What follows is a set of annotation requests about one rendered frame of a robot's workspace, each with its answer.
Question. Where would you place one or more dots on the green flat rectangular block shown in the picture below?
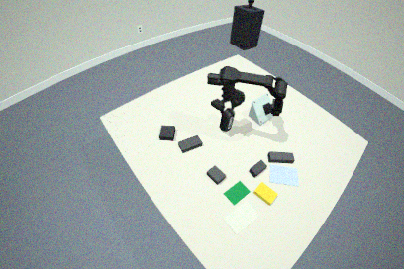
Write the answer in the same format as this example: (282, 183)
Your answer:
(236, 192)

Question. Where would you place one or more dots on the yellow rectangular block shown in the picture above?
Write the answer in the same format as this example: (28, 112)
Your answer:
(265, 193)

